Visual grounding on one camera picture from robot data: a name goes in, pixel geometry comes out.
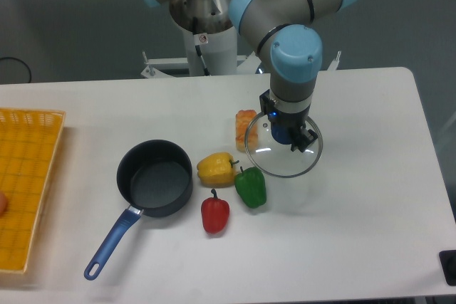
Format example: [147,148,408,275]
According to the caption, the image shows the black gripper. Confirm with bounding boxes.
[259,90,318,152]

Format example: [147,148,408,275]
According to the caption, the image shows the glass lid blue knob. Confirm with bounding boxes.
[244,113,323,178]

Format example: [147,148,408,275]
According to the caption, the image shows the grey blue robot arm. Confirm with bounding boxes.
[144,0,357,151]

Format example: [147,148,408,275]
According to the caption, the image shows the orange bread loaf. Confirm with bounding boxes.
[235,110,259,152]

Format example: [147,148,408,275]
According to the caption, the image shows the green bell pepper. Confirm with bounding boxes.
[234,167,267,209]

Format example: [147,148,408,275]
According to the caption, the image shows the yellow bell pepper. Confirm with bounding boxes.
[197,152,239,188]

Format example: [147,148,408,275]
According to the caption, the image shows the red bell pepper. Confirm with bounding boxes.
[201,189,230,234]

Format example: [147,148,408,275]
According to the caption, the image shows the black device at table edge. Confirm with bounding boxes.
[439,250,456,286]

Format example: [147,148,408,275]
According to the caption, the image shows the yellow woven basket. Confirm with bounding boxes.
[1,108,66,274]

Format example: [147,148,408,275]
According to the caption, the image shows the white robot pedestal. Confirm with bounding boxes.
[140,0,343,79]

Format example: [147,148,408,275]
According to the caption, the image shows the dark saucepan blue handle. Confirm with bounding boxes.
[83,140,193,281]

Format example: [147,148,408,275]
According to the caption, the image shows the black cable on floor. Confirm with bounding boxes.
[0,56,33,84]

